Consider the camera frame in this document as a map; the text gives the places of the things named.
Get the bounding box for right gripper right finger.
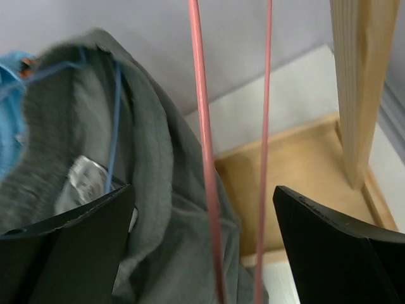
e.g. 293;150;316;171
273;186;404;303

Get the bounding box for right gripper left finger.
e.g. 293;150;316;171
1;185;135;303

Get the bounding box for grey shorts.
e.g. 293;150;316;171
1;30;254;303

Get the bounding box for blue hanger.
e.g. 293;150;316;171
1;47;122;196

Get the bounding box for pink hanger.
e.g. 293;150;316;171
188;1;272;303

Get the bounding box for light blue shorts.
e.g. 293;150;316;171
1;51;33;178

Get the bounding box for wooden clothes rack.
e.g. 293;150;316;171
215;1;400;267

